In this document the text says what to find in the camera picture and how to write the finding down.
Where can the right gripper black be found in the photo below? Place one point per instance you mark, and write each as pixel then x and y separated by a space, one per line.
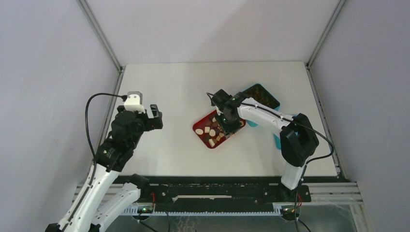
pixel 227 130

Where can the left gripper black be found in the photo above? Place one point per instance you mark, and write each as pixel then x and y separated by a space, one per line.
pixel 152 123

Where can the red chocolate tray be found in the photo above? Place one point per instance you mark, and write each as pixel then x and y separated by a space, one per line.
pixel 209 131

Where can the teal chocolate box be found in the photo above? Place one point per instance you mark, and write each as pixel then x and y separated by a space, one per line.
pixel 263 96

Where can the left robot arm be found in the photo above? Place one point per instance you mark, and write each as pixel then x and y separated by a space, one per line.
pixel 86 213

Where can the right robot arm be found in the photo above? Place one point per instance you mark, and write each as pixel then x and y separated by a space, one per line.
pixel 298 140

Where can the teal box lid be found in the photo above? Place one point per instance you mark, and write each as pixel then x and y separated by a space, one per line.
pixel 277 141

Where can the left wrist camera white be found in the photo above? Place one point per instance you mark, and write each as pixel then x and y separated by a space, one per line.
pixel 133 102

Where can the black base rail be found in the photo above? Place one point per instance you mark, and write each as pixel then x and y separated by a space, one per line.
pixel 220 194

